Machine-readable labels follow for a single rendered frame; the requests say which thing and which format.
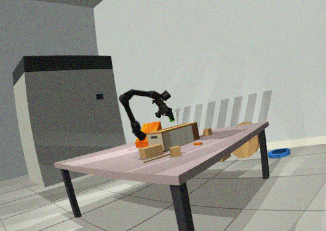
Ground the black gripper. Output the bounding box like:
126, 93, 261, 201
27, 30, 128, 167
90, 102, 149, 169
158, 102, 175, 120

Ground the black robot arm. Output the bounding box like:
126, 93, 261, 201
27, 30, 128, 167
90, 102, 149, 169
119, 89, 171, 141

